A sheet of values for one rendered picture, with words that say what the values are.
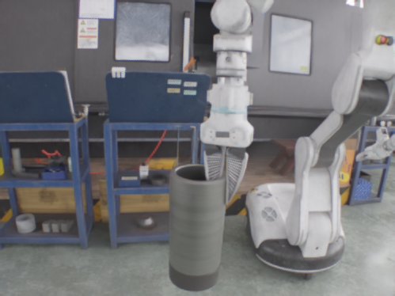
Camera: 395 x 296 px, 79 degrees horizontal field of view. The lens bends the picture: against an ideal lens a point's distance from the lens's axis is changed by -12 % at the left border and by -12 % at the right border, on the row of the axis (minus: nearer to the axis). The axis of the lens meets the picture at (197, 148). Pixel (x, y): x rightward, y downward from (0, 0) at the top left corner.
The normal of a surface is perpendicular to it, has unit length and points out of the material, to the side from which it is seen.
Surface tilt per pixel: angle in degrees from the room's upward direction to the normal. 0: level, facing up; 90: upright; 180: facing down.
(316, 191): 65
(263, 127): 90
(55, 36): 86
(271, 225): 38
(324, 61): 86
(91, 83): 86
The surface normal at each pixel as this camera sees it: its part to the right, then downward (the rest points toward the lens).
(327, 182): 0.06, -0.18
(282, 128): 0.19, 0.25
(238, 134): -0.30, 0.22
